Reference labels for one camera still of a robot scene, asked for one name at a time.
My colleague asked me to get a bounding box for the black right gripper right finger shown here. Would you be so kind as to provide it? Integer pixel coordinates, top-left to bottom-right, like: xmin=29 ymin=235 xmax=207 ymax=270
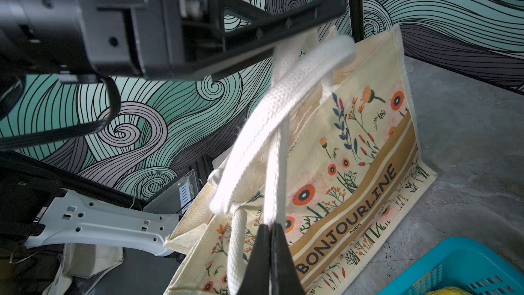
xmin=271 ymin=223 xmax=306 ymax=295

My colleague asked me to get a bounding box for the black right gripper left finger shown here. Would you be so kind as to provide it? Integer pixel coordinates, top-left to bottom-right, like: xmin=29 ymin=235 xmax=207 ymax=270
xmin=238 ymin=225 xmax=271 ymax=295

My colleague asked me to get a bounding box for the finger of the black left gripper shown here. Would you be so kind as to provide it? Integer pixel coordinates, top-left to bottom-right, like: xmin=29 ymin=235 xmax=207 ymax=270
xmin=181 ymin=0 xmax=347 ymax=80

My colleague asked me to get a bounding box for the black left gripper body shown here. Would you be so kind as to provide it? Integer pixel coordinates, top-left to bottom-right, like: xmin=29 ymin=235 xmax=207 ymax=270
xmin=1 ymin=0 xmax=213 ymax=81

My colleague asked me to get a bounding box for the cream floral grocery bag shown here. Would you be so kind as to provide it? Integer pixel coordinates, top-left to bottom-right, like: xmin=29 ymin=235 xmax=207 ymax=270
xmin=166 ymin=25 xmax=437 ymax=294

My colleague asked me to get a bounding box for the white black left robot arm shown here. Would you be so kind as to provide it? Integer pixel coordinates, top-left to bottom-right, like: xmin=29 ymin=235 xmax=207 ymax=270
xmin=1 ymin=0 xmax=347 ymax=256

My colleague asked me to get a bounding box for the yellow banana bunch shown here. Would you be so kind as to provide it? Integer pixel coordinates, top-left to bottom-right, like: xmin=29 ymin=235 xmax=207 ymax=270
xmin=426 ymin=286 xmax=472 ymax=295

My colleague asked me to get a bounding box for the teal plastic basket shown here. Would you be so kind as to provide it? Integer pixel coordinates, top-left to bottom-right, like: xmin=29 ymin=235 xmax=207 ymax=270
xmin=379 ymin=238 xmax=523 ymax=295

